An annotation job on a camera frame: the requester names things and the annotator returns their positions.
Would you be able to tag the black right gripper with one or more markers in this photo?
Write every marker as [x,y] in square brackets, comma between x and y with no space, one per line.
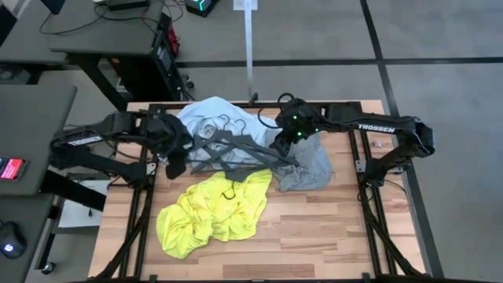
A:
[298,118]

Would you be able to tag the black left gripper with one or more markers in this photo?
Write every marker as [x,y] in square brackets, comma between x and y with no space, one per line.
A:
[169,133]

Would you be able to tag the grey shirt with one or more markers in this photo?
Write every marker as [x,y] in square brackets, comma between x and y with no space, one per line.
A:
[310,169]

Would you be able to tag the light blue collared shirt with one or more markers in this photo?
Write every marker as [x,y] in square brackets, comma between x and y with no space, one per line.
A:
[204,114]

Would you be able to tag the neon yellow t-shirt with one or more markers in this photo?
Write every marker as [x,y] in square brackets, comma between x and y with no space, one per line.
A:
[204,220]

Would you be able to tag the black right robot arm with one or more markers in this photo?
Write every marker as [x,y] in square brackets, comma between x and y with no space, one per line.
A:
[377,127]

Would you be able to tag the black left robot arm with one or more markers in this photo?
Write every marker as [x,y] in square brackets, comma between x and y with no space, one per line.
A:
[84,140]

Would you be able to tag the silver clothes rack pole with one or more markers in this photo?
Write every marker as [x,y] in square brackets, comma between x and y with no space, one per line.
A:
[248,59]

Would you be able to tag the black computer tower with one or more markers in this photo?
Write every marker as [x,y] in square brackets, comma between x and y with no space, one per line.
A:
[137,78]

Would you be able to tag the black desk crossbar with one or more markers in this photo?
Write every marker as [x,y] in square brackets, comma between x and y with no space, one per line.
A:
[74,190]

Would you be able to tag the white paper sheet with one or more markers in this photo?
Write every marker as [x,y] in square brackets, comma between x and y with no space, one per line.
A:
[78,216]

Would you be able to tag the dark grey desk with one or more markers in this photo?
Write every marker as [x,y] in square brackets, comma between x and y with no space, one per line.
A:
[35,118]
[118,39]

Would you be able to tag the black device with lights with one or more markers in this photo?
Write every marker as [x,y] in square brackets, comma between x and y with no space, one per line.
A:
[200,7]

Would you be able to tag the black caster wheel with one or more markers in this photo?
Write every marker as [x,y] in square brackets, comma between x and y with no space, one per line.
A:
[48,268]

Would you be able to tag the phone with red screen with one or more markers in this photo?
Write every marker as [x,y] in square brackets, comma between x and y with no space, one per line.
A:
[12,169]

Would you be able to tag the black power adapter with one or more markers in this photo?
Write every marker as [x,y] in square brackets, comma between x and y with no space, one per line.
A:
[127,4]

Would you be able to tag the black computer mouse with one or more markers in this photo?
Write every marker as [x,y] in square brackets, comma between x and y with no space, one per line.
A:
[12,239]

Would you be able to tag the black monitor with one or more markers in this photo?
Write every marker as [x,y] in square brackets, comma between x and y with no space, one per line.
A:
[53,6]

